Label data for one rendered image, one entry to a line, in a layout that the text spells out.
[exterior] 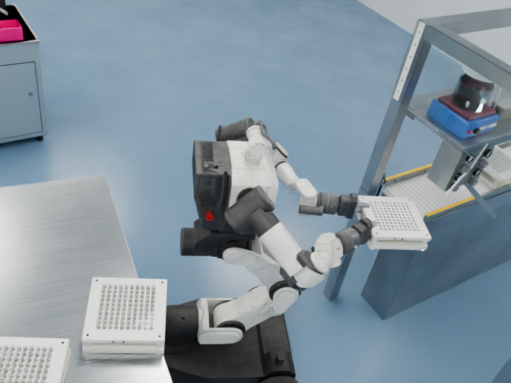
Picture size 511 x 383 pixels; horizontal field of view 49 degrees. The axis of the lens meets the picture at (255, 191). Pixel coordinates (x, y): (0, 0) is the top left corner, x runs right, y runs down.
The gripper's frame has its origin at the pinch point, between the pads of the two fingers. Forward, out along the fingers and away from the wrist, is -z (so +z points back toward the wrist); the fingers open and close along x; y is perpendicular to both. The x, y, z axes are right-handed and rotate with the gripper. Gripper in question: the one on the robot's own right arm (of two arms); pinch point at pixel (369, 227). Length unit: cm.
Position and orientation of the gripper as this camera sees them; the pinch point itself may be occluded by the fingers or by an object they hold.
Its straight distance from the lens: 226.2
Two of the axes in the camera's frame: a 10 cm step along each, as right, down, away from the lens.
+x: -1.3, 7.6, 6.3
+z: -7.7, 3.2, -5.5
